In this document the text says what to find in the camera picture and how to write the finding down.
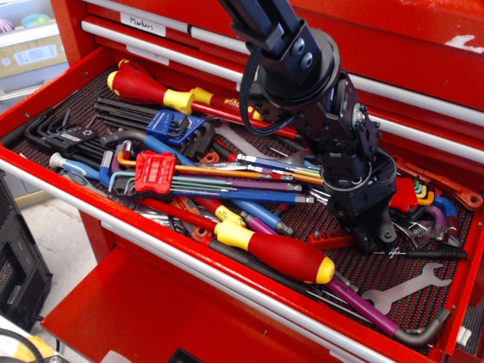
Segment cardboard box with label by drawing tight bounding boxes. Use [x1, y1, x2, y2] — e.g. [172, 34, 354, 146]
[1, 35, 67, 78]

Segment wiha red yellow screwdriver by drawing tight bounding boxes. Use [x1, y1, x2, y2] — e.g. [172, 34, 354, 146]
[188, 86, 303, 141]

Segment red black drawer liner mat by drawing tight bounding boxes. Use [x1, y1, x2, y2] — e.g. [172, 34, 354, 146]
[11, 66, 476, 356]

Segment blue holder black hex keys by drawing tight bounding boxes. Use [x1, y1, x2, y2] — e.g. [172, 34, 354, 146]
[95, 98, 215, 160]

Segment purple large hex key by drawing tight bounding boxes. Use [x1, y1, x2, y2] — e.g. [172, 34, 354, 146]
[241, 211, 451, 349]

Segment red holder colourful hex keys right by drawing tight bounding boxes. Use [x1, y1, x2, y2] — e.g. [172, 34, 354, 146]
[226, 153, 436, 222]

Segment large red yellow screwdriver back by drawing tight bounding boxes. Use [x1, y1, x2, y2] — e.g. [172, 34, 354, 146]
[107, 59, 195, 114]

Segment red tool chest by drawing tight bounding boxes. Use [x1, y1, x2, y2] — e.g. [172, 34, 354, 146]
[0, 0, 484, 363]

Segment thin black precision screwdriver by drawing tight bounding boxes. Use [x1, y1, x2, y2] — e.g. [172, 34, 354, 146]
[375, 250, 467, 260]

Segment red holder colourful hex keys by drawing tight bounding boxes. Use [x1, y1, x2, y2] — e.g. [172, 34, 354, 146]
[109, 152, 315, 204]
[226, 153, 436, 222]

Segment lower red drawer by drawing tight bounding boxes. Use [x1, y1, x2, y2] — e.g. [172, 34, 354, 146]
[42, 247, 331, 362]

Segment white markers label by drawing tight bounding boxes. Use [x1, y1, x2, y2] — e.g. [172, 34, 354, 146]
[119, 12, 166, 37]

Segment red holder colourful hex keys left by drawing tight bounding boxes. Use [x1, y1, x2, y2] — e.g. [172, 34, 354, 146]
[109, 152, 315, 204]

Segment flat grey open wrench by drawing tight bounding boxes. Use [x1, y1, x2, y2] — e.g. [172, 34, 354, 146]
[361, 262, 452, 314]

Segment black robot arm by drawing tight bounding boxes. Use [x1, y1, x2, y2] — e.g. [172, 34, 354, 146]
[222, 1, 397, 254]

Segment black torx key set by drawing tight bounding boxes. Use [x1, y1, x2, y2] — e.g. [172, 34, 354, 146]
[23, 107, 114, 170]

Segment blue white handled tool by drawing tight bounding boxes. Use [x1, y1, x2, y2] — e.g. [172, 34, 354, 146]
[49, 153, 100, 181]

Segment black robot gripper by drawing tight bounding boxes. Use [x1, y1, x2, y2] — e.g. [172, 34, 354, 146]
[323, 148, 396, 256]

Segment black braided cable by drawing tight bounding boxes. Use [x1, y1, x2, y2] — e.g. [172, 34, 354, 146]
[238, 47, 299, 137]

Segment open red tool drawer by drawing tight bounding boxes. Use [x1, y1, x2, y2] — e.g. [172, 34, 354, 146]
[0, 45, 484, 363]

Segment large red yellow screwdriver front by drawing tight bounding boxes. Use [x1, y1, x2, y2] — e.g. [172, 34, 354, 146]
[138, 198, 335, 284]

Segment large red yellow screwdriver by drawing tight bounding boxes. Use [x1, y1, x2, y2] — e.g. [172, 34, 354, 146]
[107, 59, 195, 114]
[138, 198, 335, 284]

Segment blue large hex key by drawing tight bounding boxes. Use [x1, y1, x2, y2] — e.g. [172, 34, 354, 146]
[100, 128, 295, 236]

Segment orange red flat wrench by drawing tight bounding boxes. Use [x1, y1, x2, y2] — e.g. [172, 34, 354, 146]
[393, 156, 483, 211]

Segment red bit holder with bits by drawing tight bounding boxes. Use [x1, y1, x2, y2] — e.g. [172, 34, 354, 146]
[309, 231, 356, 250]

